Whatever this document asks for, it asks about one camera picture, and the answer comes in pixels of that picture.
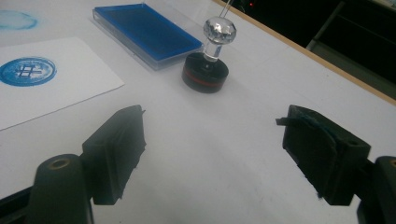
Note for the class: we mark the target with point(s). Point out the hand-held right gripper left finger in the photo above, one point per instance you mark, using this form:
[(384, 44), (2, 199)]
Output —
[(115, 155)]

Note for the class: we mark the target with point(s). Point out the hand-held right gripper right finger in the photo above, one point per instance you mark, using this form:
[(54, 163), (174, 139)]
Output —
[(327, 155)]

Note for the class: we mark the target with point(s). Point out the white paper card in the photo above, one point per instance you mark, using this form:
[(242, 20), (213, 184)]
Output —
[(71, 81)]

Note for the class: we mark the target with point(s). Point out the black stamp with crystal knob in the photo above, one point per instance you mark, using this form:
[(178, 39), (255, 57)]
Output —
[(204, 67)]

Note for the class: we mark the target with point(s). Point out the blue ink pad clear lid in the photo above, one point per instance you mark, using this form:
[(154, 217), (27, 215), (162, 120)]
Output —
[(149, 31)]

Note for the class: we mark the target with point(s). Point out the white table cover sheet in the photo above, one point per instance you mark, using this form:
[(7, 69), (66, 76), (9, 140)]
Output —
[(218, 140)]

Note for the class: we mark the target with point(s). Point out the white metal desk frame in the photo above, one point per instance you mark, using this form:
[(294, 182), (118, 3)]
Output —
[(327, 28)]

